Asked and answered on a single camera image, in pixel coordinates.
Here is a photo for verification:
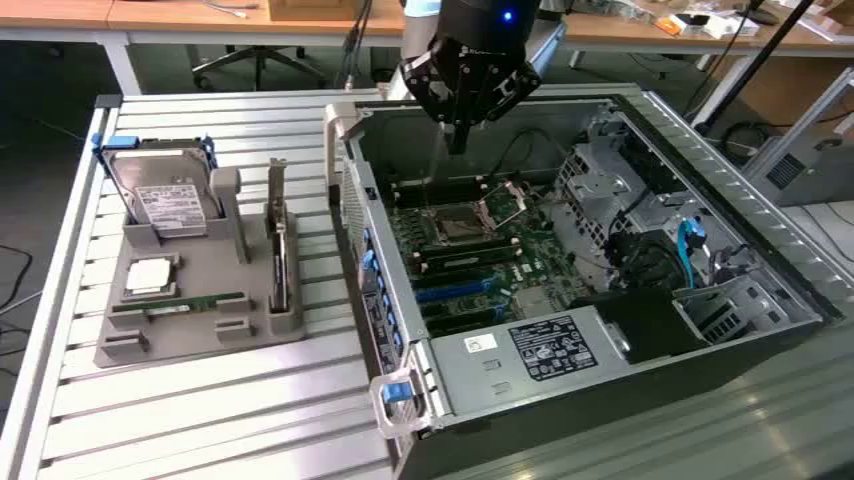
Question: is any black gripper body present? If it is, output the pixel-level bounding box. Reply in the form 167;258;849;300
433;0;539;122

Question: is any graphics card with metal bracket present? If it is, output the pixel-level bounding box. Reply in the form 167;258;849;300
266;158;299;314

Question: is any metal socket cover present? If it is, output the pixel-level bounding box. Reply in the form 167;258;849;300
474;182;535;226

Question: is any cardboard box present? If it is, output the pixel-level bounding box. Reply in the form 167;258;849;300
266;0;375;22

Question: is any metal disk bay cage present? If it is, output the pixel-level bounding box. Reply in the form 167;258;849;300
557;142;669;251

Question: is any black office chair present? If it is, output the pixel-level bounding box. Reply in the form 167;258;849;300
190;44;329;91

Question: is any CPU socket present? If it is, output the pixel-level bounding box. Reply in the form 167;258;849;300
430;204;495;246

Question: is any white box with black device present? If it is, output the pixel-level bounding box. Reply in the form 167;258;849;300
670;13;760;40

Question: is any black RAM stick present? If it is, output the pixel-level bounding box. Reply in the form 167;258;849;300
417;239;526;274

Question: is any green motherboard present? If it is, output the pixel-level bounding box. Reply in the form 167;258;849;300
386;174;589;336

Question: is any black tripod pole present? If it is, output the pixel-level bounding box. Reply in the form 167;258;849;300
690;0;820;131

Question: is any wooden desk with clutter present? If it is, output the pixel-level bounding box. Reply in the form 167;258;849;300
559;0;854;126

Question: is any blue expansion slot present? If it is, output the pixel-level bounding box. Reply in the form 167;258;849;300
414;279;495;302

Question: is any silver hard disk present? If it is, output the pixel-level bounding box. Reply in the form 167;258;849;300
110;147;222;239

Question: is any hard disk drive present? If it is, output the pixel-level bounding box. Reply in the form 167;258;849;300
90;133;222;221

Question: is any grey computer tower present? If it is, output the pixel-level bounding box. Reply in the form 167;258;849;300
740;67;854;209

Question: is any grey parts rack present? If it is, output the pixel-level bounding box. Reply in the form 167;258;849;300
92;167;309;369

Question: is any black plastic shroud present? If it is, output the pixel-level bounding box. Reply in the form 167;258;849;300
573;289;709;364

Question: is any long wooden desk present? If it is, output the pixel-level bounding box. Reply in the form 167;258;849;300
0;0;409;96

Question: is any grey slotted disk bay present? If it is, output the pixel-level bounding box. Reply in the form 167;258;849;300
673;274;822;346

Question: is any green RAM stick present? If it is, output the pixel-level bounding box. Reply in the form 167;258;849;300
112;293;246;316

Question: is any silver CPU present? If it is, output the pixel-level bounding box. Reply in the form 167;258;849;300
124;258;177;296

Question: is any grey power supply unit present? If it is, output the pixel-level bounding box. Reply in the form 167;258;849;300
426;304;633;416

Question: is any open black PC case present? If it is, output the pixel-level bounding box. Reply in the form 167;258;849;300
323;89;846;480

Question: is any black hanging cable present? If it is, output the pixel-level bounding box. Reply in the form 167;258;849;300
343;0;375;94

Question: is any blue wire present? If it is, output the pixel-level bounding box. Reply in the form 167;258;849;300
674;214;708;291

